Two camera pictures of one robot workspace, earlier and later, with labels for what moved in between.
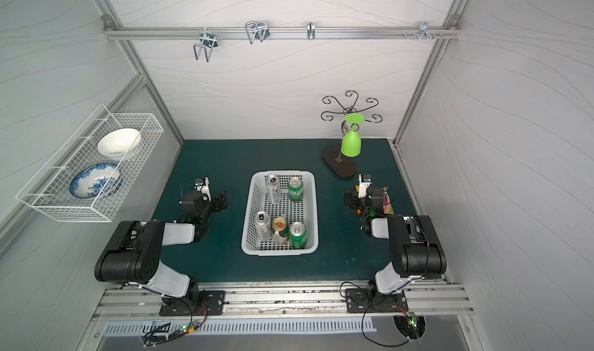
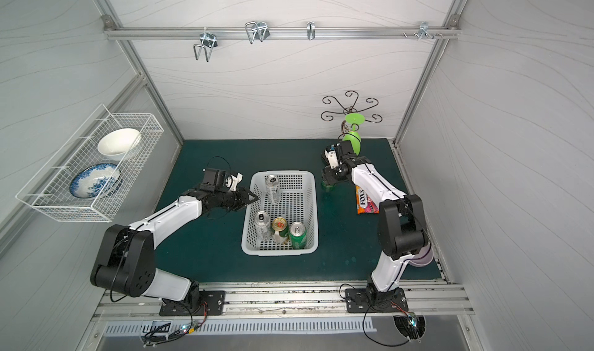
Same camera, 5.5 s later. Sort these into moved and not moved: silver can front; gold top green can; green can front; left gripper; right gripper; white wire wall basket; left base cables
Moved: right gripper; left gripper
Not moved: green can front; gold top green can; white wire wall basket; left base cables; silver can front
